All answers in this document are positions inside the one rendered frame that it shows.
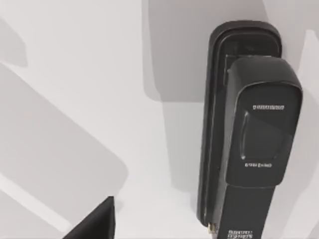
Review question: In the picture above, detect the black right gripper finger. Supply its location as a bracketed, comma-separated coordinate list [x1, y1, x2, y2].
[62, 196, 116, 239]

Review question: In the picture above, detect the black stapler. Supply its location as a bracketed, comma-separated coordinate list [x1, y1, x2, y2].
[196, 20, 304, 239]

